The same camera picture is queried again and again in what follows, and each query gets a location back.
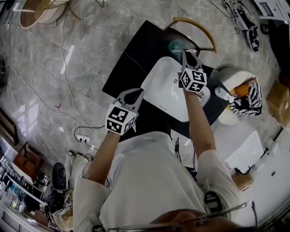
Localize person's right forearm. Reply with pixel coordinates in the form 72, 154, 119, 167
183, 90, 217, 157

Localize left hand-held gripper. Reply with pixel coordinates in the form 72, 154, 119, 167
105, 88, 145, 136

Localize large cardboard box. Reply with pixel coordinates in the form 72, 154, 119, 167
265, 80, 290, 127

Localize brown wooden stool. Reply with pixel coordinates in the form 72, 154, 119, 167
12, 141, 45, 182

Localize white sink basin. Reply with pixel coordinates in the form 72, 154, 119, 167
140, 56, 211, 123

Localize orange cushion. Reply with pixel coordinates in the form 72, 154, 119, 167
233, 82, 250, 97

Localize white box cabinet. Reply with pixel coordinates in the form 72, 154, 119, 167
213, 120, 266, 175

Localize round wood top side table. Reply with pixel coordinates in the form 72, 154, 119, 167
19, 0, 66, 29

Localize white soap pump bottle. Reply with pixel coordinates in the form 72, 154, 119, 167
214, 86, 235, 104

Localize long white cable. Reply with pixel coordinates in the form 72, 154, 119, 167
60, 12, 95, 138

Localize round white armchair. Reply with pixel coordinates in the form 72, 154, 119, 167
217, 66, 258, 125

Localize dark wooden bench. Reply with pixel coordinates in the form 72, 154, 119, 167
0, 106, 19, 145

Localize grey device with cables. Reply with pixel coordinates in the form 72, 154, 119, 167
223, 0, 259, 31

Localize person's face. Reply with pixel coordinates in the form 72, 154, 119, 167
154, 209, 229, 232

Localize person's eyeglasses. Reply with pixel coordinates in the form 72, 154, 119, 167
99, 200, 260, 232

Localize person's white shirt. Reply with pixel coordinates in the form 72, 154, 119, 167
72, 131, 242, 232

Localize black oval device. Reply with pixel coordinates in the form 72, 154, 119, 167
52, 162, 68, 190

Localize black white striped blanket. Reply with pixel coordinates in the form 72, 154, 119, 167
228, 79, 263, 116

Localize curved wooden chair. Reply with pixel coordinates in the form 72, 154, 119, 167
163, 17, 218, 55

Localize black white floor device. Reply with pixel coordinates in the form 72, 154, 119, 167
248, 27, 260, 53

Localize person's left forearm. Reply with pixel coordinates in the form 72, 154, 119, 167
85, 130, 121, 188

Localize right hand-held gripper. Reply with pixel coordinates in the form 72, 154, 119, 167
178, 49, 208, 94

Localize tiny brown cardboard box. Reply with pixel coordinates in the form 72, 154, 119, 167
232, 173, 253, 191

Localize green translucent cup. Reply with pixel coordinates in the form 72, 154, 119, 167
168, 39, 185, 54

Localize dark vanity cabinet black top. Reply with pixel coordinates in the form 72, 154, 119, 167
101, 19, 232, 140

